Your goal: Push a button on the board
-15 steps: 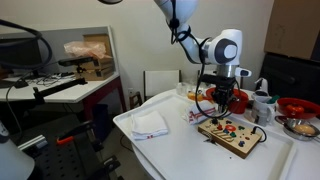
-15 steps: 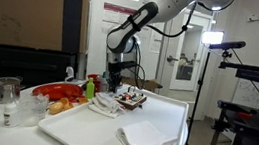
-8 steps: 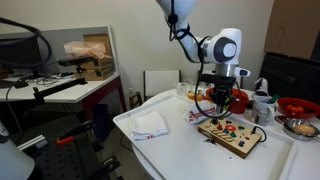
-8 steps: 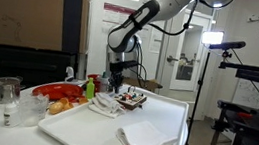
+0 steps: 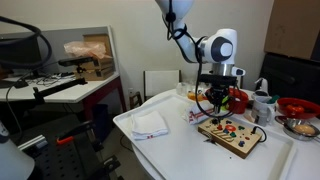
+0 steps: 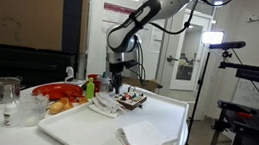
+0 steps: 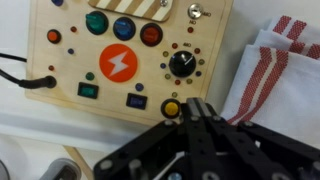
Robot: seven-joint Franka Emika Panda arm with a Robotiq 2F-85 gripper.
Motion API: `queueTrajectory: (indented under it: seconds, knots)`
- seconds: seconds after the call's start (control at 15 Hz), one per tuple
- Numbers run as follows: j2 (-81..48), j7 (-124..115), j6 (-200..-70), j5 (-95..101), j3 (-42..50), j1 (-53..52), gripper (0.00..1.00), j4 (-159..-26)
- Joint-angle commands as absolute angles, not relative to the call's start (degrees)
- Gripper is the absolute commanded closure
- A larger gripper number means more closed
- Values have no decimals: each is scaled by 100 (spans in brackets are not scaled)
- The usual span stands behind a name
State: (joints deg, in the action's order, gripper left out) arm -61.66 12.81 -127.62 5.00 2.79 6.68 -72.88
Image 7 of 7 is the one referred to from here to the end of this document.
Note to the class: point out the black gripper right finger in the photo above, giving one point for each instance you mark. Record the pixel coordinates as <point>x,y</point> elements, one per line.
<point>208,115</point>

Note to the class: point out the wooden button busy board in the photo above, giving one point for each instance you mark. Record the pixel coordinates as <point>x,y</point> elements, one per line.
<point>150,70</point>

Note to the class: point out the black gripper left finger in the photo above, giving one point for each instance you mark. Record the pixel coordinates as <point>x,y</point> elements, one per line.
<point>190,110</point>

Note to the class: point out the red striped folded towel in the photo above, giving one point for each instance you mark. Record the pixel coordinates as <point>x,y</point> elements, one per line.
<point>293,100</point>

